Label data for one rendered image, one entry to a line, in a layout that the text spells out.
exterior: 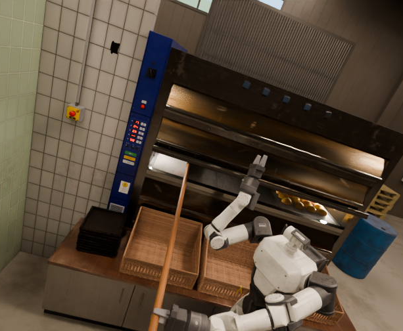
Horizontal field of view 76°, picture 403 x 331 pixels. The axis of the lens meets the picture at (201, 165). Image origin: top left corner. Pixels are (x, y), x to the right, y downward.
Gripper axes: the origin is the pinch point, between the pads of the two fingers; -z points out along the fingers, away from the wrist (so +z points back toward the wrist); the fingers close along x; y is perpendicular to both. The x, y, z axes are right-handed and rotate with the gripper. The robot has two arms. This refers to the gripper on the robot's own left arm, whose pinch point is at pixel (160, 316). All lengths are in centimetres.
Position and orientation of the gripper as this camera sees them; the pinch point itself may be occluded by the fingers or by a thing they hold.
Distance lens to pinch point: 114.0
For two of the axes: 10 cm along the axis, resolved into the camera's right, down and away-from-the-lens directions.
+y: 0.3, -3.7, 9.3
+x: -3.2, 8.7, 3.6
